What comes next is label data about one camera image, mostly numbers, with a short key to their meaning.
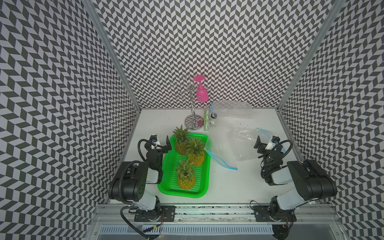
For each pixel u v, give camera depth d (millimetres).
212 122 991
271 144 758
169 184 823
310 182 448
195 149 770
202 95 991
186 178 691
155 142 740
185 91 794
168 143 840
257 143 825
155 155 681
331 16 695
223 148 940
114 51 886
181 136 822
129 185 439
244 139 968
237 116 992
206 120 1037
